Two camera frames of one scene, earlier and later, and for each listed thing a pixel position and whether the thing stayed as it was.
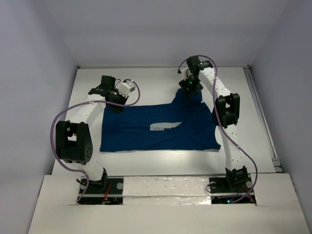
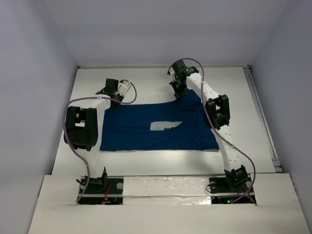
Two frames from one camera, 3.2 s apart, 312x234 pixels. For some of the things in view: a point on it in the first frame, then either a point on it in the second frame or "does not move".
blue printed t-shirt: [186, 124] does not move
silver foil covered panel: [166, 190] does not move
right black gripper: [184, 83] → [180, 93]
